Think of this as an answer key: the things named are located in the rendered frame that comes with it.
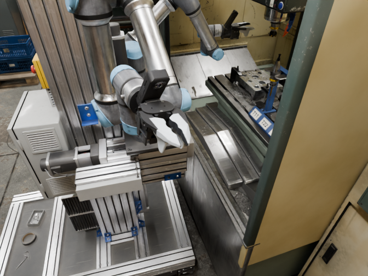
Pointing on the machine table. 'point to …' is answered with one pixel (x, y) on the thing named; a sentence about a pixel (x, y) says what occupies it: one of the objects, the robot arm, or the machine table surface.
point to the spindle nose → (273, 16)
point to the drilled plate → (256, 82)
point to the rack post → (270, 101)
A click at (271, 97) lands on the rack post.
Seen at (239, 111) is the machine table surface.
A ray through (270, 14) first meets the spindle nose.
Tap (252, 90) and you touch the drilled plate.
